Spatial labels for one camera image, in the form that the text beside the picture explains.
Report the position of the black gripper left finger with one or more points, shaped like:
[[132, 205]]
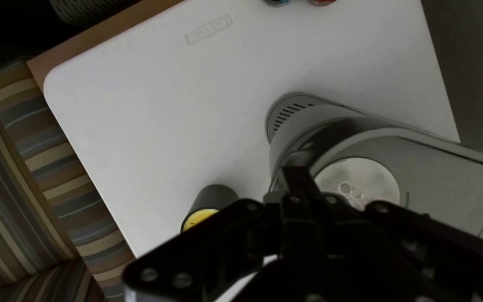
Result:
[[293, 186]]

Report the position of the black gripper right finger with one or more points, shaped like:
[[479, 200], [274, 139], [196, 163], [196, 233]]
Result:
[[313, 193]]

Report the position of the black cylinder with yellow end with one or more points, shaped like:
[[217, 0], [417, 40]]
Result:
[[211, 201]]

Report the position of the clear rectangular sticker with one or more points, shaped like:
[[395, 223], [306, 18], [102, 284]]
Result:
[[209, 28]]

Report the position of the small teal object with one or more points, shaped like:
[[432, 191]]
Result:
[[278, 2]]

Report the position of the small red object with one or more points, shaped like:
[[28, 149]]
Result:
[[323, 2]]

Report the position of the black mesh chair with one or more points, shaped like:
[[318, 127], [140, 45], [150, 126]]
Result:
[[93, 10]]

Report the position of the large striped sofa cushion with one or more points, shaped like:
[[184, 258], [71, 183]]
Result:
[[1, 211]]

